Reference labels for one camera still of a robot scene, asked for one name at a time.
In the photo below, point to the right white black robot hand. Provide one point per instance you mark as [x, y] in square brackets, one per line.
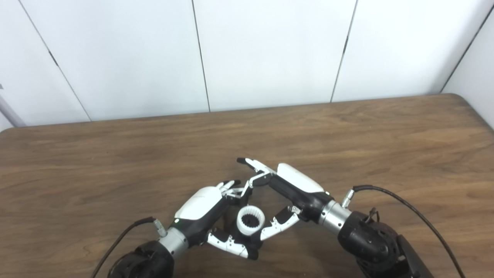
[299, 183]

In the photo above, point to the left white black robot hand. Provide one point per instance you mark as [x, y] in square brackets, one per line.
[200, 204]

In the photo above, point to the round black plastic part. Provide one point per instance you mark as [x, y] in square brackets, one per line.
[251, 221]

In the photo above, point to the grey wall corner post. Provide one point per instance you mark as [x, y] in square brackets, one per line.
[9, 114]

